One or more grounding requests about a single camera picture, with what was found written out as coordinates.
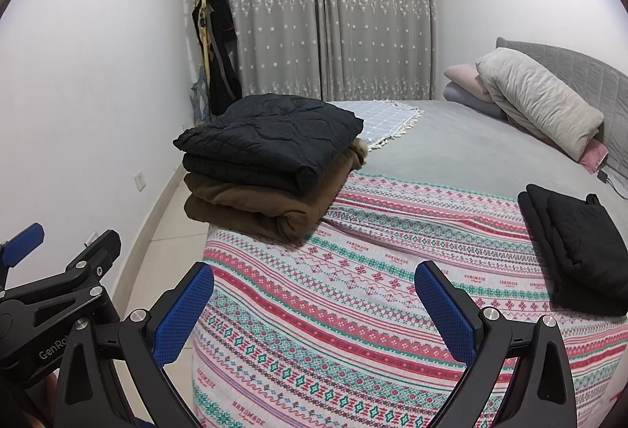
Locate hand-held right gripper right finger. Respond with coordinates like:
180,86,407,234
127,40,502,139
414,260,579,428

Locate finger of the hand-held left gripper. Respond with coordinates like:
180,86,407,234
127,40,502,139
0,222,46,294
64,230,122,307

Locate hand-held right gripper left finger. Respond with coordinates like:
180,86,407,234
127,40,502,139
53,261,215,428

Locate brown fur-trimmed coat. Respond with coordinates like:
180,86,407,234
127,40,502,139
183,138,369,243

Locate black quilted fleece jacket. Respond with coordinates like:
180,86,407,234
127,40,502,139
517,182,628,316

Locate black puffer jacket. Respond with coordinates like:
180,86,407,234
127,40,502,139
172,93,365,196

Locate hanging dark clothes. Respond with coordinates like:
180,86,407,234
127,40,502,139
188,0,244,121

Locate person's left hand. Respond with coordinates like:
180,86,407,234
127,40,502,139
22,371,57,428

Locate striped patterned blanket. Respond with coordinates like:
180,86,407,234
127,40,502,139
191,170,628,428

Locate grey-blue pillow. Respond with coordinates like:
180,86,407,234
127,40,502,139
444,82,509,121

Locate dusty pink velvet pillow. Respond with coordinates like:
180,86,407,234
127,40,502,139
578,138,610,174

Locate large grey pillow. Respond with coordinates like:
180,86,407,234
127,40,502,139
474,47,606,162

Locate pale pink pillow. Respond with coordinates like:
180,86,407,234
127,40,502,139
444,63,487,93

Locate grey quilted headboard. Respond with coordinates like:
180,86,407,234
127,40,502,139
495,36,628,175

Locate black charging cable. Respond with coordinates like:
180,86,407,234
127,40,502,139
605,177,628,202

